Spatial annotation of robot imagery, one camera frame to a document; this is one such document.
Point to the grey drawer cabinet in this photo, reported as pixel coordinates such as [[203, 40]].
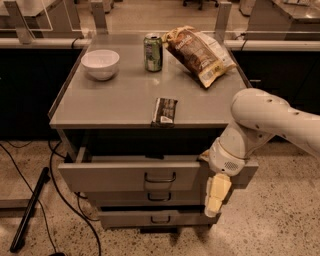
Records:
[[113, 118]]

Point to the white railing with posts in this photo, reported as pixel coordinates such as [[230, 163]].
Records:
[[273, 25]]

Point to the grey drawer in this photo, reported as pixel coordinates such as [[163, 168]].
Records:
[[136, 173], [146, 198], [158, 218]]

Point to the brown chip bag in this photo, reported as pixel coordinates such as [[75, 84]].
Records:
[[201, 54]]

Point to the dark snack bar packet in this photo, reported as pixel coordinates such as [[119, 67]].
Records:
[[164, 113]]

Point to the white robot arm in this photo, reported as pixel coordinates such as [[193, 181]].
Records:
[[257, 117]]

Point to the grey middle drawer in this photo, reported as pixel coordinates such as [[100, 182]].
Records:
[[146, 198]]

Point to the green soda can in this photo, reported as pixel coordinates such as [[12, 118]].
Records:
[[153, 52]]

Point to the grey bottom drawer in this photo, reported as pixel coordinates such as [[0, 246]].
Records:
[[158, 218]]

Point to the grey top drawer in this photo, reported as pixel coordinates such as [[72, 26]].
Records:
[[136, 173]]

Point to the white bowl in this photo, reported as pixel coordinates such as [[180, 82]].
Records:
[[101, 64]]

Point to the black bar on floor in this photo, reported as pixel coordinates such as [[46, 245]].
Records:
[[18, 240]]

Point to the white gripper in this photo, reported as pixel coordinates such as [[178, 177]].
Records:
[[224, 160]]

